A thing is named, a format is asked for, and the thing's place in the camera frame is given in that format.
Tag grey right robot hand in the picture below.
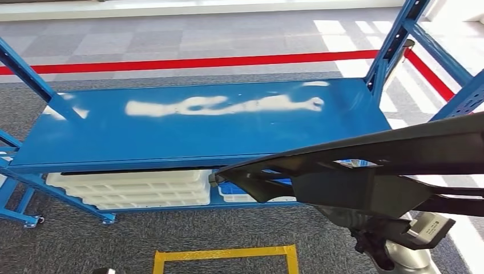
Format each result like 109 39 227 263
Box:
314 204 413 235

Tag black plastic panel part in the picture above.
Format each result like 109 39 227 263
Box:
215 111 484 221

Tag blue metal shelf rack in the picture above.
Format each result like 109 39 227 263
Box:
0 0 484 228

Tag long black strip part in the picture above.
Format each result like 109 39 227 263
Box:
60 166 228 176

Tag yellow floor tape square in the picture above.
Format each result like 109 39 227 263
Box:
152 245 300 274

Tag red barrier belt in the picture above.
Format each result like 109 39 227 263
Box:
0 49 380 76
403 48 457 103

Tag dark stanchion post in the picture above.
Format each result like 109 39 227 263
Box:
385 39 416 90

